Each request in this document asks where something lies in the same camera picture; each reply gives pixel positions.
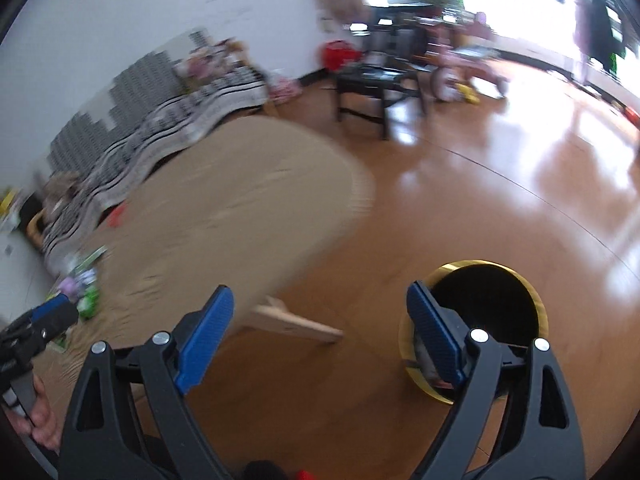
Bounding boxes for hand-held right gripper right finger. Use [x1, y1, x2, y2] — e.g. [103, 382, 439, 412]
[406, 281, 587, 480]

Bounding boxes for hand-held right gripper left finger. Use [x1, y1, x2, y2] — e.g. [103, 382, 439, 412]
[57, 285, 236, 480]

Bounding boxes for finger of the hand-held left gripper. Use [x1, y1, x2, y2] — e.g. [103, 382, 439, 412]
[20, 292, 81, 342]

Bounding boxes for white and green packet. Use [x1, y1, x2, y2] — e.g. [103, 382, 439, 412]
[77, 292, 102, 321]

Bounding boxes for dark green packet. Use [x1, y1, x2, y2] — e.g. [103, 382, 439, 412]
[75, 246, 109, 269]

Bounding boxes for black bin with gold rim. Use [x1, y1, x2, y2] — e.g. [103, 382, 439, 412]
[397, 259, 548, 405]

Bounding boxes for person's left hand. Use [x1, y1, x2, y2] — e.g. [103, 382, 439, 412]
[10, 375, 63, 453]

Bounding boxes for clear plastic bag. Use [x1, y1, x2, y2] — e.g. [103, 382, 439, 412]
[56, 267, 98, 301]

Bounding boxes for beige crumpled cloth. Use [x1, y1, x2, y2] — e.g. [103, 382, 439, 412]
[42, 172, 85, 212]

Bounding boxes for sofa with striped blanket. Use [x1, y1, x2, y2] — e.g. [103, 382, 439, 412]
[40, 27, 271, 271]

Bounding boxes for black coffee table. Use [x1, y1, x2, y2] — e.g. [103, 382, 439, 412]
[334, 62, 428, 141]

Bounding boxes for pink tricycle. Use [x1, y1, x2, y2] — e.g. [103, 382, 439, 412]
[430, 42, 511, 103]

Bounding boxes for pink printed bags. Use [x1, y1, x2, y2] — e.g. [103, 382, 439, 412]
[175, 40, 251, 92]

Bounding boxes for red plastic bag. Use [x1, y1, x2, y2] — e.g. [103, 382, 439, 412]
[320, 40, 362, 72]

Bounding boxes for black wooden chair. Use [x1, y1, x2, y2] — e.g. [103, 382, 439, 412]
[367, 2, 437, 61]

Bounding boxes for hanging dark clothes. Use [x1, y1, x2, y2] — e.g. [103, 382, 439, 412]
[547, 0, 628, 86]

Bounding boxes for wooden frame sofa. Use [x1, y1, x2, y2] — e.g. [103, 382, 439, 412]
[27, 40, 281, 251]

